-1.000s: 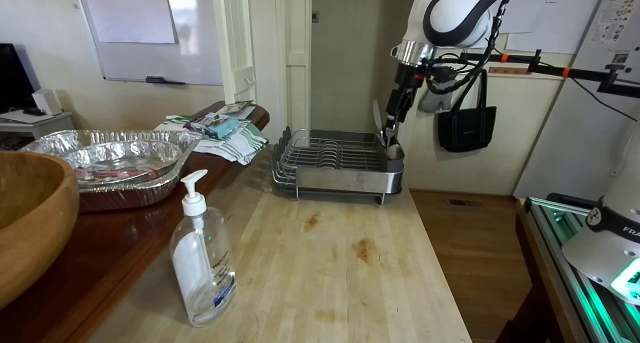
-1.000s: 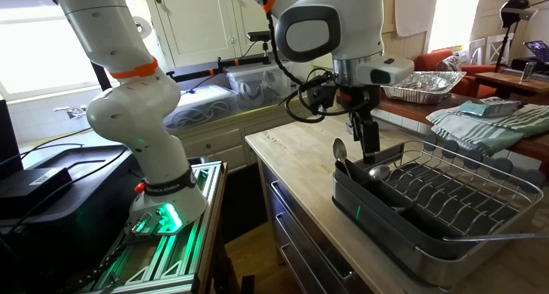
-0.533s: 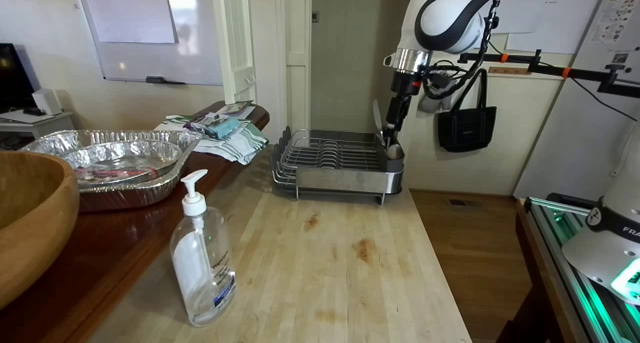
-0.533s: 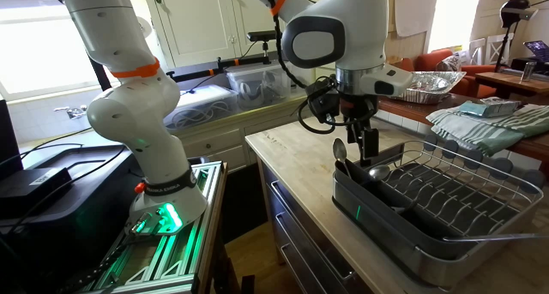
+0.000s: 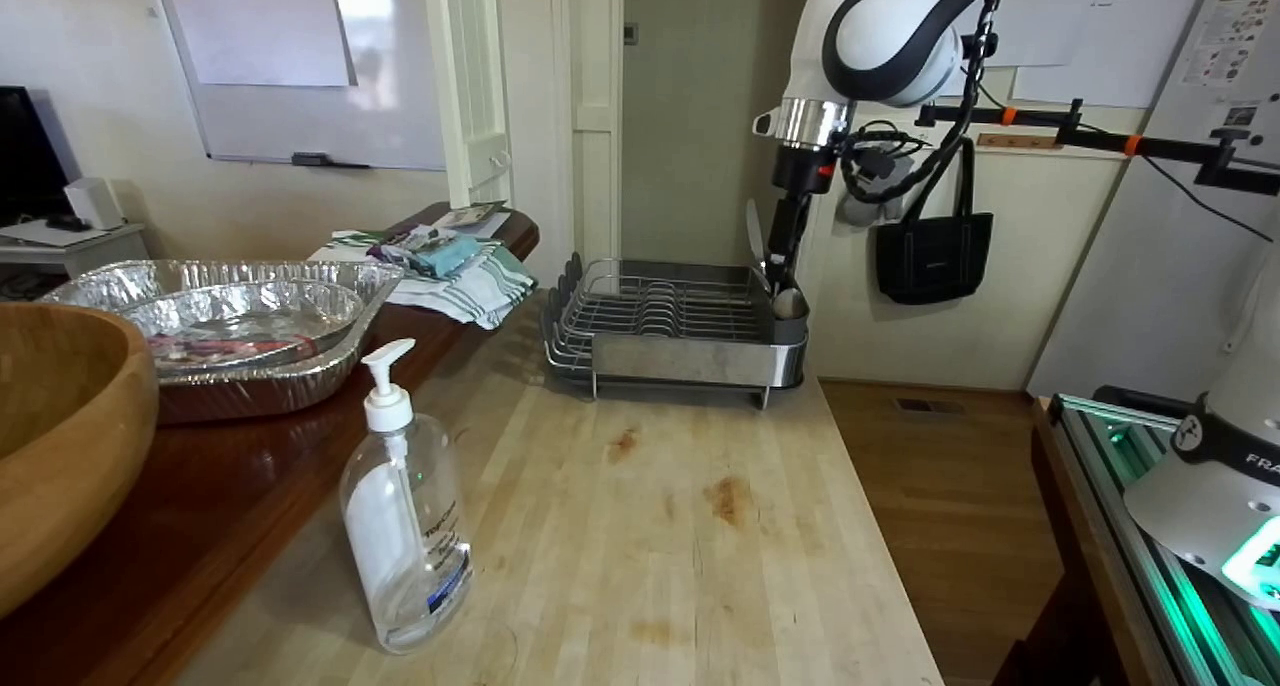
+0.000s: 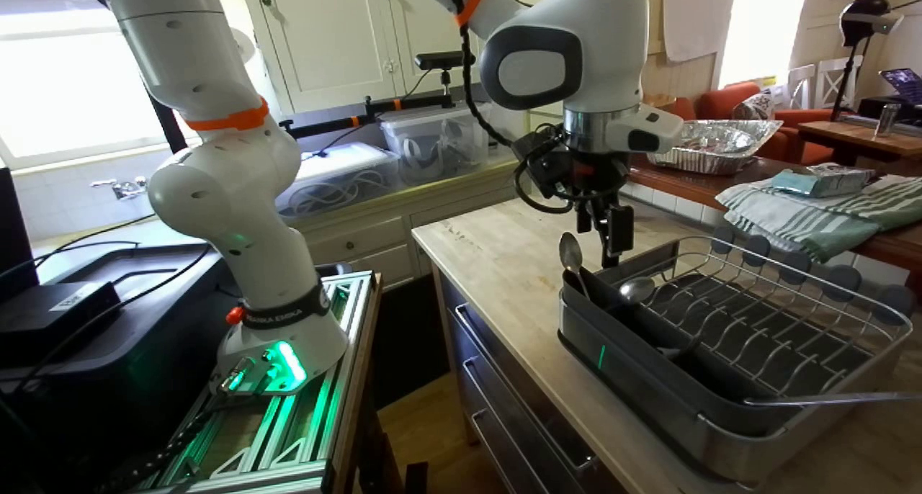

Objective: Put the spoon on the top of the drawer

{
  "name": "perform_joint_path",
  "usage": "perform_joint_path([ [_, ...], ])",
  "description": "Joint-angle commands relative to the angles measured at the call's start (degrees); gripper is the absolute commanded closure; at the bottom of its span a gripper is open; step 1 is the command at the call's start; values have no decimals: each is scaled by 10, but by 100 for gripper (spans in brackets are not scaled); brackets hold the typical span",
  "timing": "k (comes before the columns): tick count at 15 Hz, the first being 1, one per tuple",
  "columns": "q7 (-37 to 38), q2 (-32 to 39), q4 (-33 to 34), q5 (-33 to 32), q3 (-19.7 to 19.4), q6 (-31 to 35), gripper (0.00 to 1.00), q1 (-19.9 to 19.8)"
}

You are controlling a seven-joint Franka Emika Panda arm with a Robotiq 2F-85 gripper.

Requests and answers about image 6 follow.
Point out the white wall cabinet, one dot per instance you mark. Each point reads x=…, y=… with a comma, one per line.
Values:
x=338, y=40

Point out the orange sofa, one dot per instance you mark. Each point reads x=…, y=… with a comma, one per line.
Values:
x=727, y=101

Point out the clear plastic storage box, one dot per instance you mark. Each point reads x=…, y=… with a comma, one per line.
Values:
x=338, y=181
x=432, y=141

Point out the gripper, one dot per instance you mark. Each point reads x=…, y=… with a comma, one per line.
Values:
x=587, y=173

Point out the wall tap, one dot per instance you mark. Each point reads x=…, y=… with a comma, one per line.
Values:
x=122, y=187

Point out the grey dish rack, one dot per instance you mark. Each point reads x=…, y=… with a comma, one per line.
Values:
x=720, y=379

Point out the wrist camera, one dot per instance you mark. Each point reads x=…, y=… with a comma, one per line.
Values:
x=536, y=159

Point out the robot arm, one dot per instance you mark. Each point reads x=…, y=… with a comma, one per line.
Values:
x=216, y=191

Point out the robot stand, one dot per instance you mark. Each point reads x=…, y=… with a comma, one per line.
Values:
x=288, y=443

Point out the black monitor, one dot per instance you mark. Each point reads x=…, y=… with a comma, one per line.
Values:
x=14, y=235

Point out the teal packet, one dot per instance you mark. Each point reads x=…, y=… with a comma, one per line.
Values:
x=821, y=181

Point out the row of white chairs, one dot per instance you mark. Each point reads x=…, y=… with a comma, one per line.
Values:
x=828, y=80

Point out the camera on mount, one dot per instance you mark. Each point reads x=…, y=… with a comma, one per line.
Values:
x=403, y=105

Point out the wooden table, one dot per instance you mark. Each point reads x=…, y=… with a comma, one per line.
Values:
x=864, y=137

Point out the drawer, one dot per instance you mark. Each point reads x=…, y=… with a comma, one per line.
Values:
x=497, y=350
x=504, y=425
x=493, y=469

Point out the window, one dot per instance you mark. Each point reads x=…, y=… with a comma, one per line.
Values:
x=65, y=76
x=763, y=26

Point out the small black box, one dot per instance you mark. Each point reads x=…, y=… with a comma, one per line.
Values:
x=50, y=317

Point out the hanging white cloth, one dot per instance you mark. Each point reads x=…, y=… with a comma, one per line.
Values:
x=695, y=19

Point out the silver spoon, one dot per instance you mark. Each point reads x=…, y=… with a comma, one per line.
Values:
x=571, y=255
x=637, y=289

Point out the patterned cushion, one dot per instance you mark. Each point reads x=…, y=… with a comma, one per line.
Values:
x=755, y=106

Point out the white base cabinet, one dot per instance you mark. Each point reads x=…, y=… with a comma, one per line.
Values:
x=374, y=242

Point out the metal cup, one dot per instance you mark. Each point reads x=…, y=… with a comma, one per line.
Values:
x=887, y=119

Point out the green striped towel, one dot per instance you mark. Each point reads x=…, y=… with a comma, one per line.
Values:
x=814, y=224

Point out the laptop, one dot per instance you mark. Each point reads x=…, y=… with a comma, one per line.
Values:
x=904, y=85

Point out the foil tray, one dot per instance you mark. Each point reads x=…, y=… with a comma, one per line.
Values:
x=713, y=145

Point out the large black case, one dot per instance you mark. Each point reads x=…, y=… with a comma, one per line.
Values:
x=130, y=364

